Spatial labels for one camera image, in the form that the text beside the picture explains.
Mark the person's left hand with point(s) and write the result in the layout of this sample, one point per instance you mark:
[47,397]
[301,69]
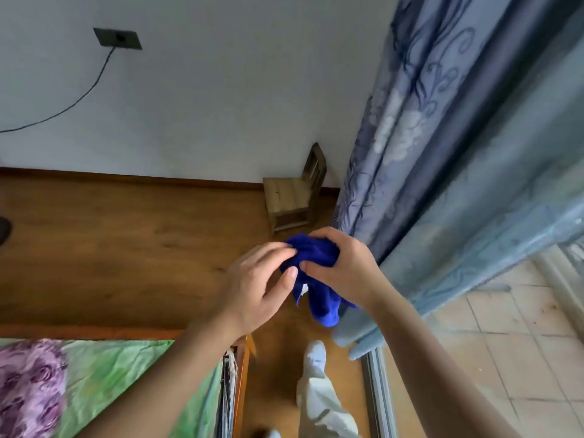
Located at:
[251,296]

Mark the person's right hand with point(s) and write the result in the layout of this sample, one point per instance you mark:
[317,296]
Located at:
[356,269]

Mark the blue cleaning cloth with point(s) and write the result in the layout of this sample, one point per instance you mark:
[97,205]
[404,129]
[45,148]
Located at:
[324,301]

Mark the person's left forearm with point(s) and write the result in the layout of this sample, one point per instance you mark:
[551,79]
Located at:
[169,387]

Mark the person's white right shoe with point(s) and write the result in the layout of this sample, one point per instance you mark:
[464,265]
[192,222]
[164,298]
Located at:
[315,358]

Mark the person's white shoe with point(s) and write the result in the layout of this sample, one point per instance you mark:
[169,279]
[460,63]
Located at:
[273,434]
[315,358]

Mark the person's white trousers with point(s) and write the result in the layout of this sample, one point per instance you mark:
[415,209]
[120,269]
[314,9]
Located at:
[319,406]

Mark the person's white left shoe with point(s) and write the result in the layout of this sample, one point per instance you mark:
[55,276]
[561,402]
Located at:
[273,434]

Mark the small wooden chair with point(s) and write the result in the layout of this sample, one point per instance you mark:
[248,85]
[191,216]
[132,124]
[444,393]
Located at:
[287,200]

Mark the blue floral curtain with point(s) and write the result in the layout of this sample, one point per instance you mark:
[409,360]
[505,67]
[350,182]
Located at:
[433,155]

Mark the green bed sheet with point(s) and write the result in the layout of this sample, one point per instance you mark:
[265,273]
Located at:
[114,383]

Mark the wooden baseboard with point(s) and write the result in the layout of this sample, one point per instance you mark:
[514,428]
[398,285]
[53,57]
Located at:
[137,178]

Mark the purple floral blanket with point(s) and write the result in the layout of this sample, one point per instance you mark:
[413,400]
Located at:
[27,387]

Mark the dark round object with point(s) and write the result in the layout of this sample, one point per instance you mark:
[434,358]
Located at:
[4,230]

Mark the wooden bed frame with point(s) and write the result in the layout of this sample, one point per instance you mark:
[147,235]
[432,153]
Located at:
[114,333]

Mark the grey wall socket with plug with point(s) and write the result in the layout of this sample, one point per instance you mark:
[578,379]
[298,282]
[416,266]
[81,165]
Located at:
[118,38]

